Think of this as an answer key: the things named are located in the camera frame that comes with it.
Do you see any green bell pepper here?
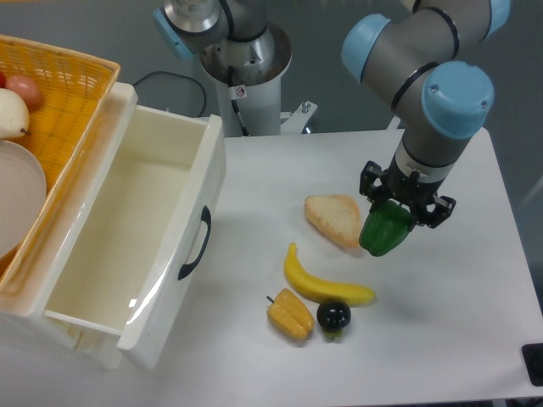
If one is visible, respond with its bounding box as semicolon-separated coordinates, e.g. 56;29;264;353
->
359;201;412;257

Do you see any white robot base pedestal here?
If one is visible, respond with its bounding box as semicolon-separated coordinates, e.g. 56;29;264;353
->
199;23;317;137

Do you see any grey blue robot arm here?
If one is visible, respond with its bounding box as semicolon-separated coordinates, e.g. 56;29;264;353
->
154;1;511;231

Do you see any white pear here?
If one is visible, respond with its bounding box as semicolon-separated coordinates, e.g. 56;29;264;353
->
0;88;30;139

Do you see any black device at edge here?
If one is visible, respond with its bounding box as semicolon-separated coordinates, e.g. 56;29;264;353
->
521;343;543;387

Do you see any black cable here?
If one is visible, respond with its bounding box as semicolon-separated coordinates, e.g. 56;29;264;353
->
133;70;207;117

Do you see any black drawer handle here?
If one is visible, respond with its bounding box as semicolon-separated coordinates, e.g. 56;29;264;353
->
177;205;212;282

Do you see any open white drawer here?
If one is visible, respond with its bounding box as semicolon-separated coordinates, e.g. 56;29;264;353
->
44;106;226;369

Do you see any toast bread slice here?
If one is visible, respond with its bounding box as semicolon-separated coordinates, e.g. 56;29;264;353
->
304;194;361;248

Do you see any dark purple eggplant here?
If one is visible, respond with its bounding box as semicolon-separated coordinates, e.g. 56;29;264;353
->
316;300;351;341

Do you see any beige plate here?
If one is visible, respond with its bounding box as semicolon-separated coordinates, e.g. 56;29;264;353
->
1;140;47;258

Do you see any yellow banana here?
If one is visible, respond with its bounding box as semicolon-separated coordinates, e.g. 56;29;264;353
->
283;243;377;307

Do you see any white drawer cabinet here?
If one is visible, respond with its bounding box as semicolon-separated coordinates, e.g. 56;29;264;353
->
0;81;139;371

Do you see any yellow bell pepper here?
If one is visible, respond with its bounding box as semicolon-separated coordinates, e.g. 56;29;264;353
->
266;288;315;341

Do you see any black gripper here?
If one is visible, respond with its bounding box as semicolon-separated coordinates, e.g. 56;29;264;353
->
359;160;456;232

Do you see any yellow woven basket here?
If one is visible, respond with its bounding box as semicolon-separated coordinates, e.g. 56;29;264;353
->
1;35;120;287

